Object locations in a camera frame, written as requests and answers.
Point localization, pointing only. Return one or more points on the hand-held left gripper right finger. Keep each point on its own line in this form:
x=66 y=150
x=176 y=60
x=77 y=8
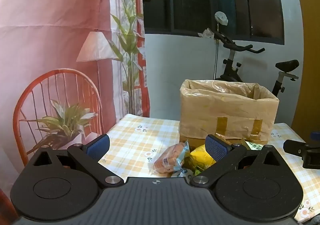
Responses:
x=216 y=147

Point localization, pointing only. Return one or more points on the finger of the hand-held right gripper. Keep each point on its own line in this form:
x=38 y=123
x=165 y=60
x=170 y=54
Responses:
x=295 y=147
x=315 y=136

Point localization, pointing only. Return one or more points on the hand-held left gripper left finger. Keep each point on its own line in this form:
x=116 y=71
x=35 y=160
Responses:
x=100 y=146

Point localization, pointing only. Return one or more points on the yellow snack packet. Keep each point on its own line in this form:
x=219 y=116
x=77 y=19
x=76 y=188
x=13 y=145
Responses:
x=200 y=156

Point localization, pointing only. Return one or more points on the brown paper panda bag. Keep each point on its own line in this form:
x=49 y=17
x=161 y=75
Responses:
x=225 y=107

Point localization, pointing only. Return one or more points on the clear packet of buns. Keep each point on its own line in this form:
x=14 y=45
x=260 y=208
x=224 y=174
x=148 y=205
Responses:
x=170 y=157

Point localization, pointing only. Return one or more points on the white and green snack packet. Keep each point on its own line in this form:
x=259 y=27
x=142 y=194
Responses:
x=253 y=146

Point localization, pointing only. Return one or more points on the black exercise bike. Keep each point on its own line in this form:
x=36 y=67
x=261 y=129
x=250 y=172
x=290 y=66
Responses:
x=231 y=69

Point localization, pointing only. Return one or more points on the thin metal pole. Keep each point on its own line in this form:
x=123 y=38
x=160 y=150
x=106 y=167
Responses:
x=216 y=59

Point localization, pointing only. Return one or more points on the crumpled white cloth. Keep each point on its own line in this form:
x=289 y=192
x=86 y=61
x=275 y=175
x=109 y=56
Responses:
x=207 y=33

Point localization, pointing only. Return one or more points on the white cap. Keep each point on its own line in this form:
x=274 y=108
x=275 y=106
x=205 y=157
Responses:
x=221 y=17

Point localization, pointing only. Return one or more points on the dark window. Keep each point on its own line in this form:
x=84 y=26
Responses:
x=190 y=9

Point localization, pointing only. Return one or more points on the hanging teal garment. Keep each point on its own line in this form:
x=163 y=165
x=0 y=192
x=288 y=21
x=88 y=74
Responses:
x=228 y=2

